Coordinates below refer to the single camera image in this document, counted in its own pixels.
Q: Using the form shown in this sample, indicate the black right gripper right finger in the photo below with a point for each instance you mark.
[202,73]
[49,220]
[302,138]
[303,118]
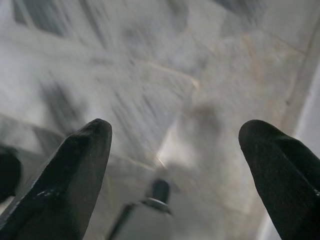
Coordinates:
[287,180]

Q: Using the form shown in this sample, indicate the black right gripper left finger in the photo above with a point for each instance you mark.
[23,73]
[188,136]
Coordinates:
[67,180]

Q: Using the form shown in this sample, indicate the black robot body part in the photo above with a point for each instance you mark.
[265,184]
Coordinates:
[8,172]

